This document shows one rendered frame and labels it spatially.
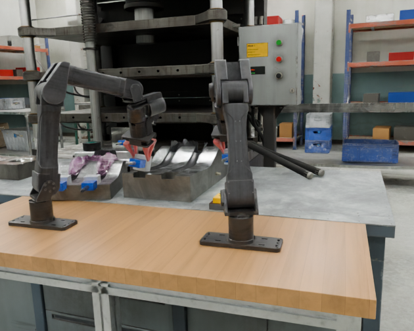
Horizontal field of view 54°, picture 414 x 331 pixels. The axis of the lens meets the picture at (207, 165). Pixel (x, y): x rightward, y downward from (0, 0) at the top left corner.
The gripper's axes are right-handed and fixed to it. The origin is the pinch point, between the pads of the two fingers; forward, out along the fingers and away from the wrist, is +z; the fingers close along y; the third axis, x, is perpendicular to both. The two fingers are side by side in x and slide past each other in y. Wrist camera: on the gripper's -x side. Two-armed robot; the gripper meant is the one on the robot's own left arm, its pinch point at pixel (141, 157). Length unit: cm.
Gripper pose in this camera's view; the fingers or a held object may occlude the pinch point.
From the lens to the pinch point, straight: 144.7
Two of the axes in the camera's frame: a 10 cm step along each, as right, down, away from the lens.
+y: -9.3, -1.8, 3.2
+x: -3.6, 5.1, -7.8
